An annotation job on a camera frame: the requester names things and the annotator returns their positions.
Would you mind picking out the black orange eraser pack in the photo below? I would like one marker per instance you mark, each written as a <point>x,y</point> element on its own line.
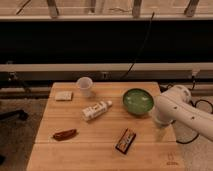
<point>125,141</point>

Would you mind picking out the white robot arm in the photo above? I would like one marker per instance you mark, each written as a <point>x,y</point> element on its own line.
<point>173,104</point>

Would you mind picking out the clear plastic cup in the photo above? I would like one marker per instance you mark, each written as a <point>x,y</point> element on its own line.
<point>85,84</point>

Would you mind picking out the white tube bottle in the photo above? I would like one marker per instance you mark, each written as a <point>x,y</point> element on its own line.
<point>96,110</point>

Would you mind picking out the green bowl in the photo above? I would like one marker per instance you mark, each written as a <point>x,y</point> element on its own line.
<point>137,101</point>

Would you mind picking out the white sponge block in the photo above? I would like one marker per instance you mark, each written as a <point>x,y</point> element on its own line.
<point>63,96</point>

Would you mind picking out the brown chocolate bar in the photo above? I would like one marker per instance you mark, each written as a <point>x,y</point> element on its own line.
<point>64,135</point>

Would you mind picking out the black chair base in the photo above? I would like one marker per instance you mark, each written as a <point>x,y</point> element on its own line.
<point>22,115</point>

